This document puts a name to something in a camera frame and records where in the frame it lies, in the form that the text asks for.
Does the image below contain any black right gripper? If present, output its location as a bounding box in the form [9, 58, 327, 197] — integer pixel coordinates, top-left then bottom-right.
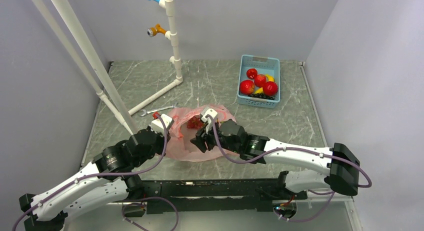
[190, 119, 241, 154]

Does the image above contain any red fake grape bunch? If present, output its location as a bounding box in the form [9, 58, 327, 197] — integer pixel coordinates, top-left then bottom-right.
[186, 116, 204, 130]

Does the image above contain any large red fake apple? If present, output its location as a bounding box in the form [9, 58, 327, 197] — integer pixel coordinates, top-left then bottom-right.
[239, 79, 256, 96]

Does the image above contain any pink plastic bag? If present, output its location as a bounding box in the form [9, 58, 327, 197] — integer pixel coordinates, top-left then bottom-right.
[165, 105, 222, 162]

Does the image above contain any red fake peach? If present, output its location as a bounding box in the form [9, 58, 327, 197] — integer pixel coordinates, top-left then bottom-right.
[253, 74, 268, 88]

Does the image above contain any small red fake fruit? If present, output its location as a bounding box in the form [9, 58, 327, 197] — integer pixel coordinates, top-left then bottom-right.
[246, 68, 258, 80]

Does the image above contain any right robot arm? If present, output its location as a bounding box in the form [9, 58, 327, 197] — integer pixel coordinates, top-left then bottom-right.
[190, 119, 360, 199]

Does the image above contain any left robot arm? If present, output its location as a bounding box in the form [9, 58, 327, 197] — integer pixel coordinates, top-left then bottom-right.
[19, 126, 170, 231]

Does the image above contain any dark fake grape bunch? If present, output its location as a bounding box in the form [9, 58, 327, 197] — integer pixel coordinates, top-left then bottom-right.
[249, 93, 275, 100]

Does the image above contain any yellow fake banana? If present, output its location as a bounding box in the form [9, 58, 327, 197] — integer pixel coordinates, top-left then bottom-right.
[254, 74, 275, 94]

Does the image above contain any white diagonal support pole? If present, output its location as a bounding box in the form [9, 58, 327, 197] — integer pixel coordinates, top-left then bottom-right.
[31, 0, 138, 135]

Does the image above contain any silver open-end wrench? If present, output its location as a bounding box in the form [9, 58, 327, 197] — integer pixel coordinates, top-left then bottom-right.
[138, 102, 181, 117]

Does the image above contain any light blue plastic basket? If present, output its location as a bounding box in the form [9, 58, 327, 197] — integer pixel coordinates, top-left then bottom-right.
[236, 54, 282, 109]

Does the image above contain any orange hook on pipe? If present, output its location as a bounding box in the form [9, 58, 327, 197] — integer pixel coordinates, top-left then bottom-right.
[147, 24, 167, 37]

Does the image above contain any white PVC pipe stand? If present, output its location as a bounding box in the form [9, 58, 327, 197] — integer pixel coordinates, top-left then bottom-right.
[127, 0, 184, 117]

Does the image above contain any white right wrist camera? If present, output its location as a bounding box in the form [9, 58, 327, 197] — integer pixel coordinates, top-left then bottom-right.
[200, 106, 218, 133]

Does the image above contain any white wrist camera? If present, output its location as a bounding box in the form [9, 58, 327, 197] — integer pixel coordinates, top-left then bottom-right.
[150, 112, 174, 136]
[200, 106, 218, 133]

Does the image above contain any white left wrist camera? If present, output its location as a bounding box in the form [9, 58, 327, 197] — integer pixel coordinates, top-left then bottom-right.
[150, 112, 174, 136]

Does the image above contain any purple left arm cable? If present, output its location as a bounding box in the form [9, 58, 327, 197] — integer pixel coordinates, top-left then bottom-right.
[11, 113, 169, 231]

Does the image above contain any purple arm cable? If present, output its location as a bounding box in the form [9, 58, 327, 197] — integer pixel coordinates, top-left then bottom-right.
[11, 113, 169, 231]
[207, 116, 373, 189]

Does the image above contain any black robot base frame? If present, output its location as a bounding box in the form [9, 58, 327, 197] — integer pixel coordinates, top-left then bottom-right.
[124, 178, 308, 214]

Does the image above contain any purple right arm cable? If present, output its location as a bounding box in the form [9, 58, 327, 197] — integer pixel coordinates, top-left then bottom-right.
[207, 116, 373, 189]

